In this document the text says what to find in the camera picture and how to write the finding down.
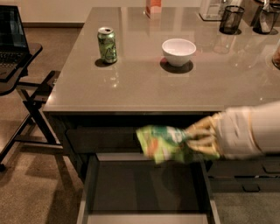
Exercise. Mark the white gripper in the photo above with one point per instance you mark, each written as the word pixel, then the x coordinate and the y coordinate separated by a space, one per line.
pixel 235 133

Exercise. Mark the green rice chip bag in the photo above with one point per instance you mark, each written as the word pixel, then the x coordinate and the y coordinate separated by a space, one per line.
pixel 164 143

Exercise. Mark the white appliance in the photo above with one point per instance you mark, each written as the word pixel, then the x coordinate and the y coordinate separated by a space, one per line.
pixel 212 10

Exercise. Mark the orange carton box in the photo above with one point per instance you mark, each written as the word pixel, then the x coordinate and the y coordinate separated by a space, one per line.
pixel 153 7

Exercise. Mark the dark top drawer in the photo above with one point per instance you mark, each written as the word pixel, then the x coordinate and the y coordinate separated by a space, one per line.
pixel 103 140

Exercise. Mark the black mesh cup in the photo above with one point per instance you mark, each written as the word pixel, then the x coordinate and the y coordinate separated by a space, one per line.
pixel 265 18
pixel 231 19

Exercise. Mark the black laptop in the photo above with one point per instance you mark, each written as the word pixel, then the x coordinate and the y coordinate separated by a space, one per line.
pixel 14 50

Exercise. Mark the right middle drawer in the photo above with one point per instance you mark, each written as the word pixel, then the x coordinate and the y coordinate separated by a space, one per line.
pixel 245 168

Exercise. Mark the black laptop stand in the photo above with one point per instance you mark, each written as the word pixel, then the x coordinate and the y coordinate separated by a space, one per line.
pixel 33 95

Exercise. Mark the white bowl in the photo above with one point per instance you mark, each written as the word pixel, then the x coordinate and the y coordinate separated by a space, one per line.
pixel 178 51

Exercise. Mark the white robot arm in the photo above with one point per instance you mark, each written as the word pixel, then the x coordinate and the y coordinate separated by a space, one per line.
pixel 265 121

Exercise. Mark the right bottom drawer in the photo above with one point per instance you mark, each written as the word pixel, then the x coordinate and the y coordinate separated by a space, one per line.
pixel 245 185

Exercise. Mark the green soda can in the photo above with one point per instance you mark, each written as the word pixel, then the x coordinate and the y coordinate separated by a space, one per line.
pixel 107 44

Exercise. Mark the open middle drawer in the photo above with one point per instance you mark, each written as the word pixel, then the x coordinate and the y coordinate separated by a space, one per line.
pixel 130 189

